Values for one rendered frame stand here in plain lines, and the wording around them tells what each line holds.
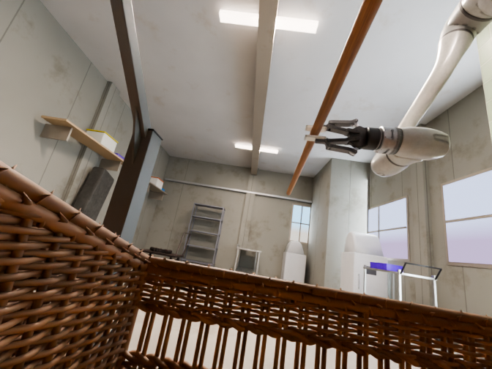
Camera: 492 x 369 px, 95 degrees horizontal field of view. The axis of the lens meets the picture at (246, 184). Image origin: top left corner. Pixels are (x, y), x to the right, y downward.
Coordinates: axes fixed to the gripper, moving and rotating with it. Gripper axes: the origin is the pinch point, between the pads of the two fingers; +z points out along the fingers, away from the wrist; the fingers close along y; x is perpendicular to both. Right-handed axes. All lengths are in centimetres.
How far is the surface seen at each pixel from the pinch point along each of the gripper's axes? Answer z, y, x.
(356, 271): -171, 50, 421
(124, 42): 38, 14, -46
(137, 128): 38, 24, -37
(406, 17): -112, -235, 132
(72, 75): 365, -187, 212
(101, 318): 26, 50, -49
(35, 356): 26, 51, -55
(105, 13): 270, -237, 143
